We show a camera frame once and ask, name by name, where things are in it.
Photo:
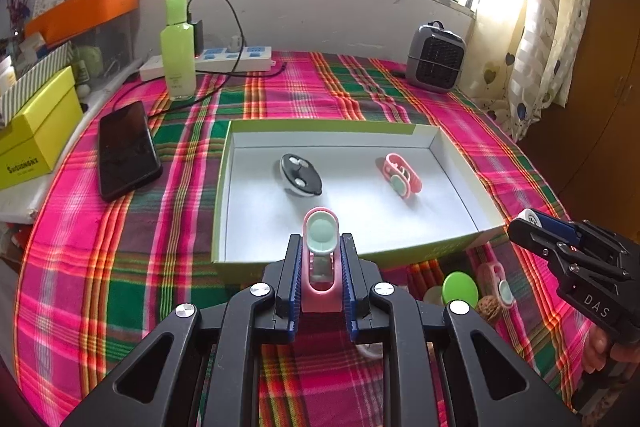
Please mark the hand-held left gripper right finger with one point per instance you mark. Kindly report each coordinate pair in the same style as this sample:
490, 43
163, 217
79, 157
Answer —
348, 287

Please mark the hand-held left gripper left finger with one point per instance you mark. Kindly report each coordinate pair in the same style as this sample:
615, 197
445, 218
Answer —
294, 277

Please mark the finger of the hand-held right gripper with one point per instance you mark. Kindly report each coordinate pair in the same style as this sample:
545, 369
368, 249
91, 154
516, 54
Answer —
562, 229
530, 237

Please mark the white round cap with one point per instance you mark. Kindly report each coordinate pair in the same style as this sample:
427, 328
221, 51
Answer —
529, 218

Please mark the pink clip with green disc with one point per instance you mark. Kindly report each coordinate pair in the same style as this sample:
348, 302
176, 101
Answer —
400, 181
321, 227
502, 292

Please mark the brown walnut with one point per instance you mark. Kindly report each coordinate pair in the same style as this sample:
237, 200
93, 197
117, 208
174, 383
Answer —
487, 308

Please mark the green-edged white box tray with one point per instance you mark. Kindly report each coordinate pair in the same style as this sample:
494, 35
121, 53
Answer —
350, 162

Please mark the person's right hand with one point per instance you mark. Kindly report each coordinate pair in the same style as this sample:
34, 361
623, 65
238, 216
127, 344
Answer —
596, 347

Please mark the black round gadget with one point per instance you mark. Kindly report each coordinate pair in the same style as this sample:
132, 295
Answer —
300, 174

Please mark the pink green plaid tablecloth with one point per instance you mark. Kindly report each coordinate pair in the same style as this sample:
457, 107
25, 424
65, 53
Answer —
175, 267

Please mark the brown wooden cabinet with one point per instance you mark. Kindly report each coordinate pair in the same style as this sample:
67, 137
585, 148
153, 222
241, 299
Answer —
600, 107

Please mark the cream curtain with hearts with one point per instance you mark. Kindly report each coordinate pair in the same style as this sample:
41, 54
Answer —
545, 32

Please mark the grey portable heater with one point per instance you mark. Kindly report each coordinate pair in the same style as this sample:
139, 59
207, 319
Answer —
435, 57

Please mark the black smartphone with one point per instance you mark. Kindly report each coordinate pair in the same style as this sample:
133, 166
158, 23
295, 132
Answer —
125, 147

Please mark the white and blue power strip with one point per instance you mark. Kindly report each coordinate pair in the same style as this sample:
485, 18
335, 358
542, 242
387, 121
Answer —
240, 57

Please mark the white plastic block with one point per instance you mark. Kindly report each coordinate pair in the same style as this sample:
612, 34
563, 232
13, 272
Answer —
151, 68

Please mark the light green bottle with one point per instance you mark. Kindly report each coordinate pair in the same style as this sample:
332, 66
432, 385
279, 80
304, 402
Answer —
177, 52

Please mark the black charger plug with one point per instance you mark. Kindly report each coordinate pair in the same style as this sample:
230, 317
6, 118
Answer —
197, 37

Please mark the white side table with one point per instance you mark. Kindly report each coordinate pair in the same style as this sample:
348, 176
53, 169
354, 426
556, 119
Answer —
20, 207

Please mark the yellow cardboard box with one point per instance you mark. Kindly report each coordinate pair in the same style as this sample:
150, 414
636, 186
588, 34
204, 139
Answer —
35, 142

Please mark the striped cardboard box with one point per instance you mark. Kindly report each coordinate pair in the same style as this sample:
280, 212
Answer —
35, 82

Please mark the orange lid storage bin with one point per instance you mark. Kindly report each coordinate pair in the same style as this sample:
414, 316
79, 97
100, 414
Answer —
90, 4

